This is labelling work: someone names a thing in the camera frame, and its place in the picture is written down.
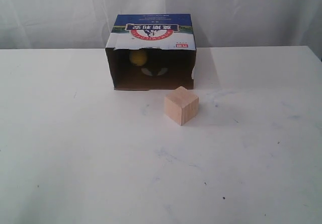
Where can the yellow tennis ball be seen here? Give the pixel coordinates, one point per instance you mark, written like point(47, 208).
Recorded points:
point(138, 57)

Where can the light wooden cube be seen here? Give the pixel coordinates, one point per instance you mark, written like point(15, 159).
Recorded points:
point(181, 105)

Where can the blue white cardboard box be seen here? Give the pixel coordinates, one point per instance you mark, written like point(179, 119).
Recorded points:
point(169, 42)

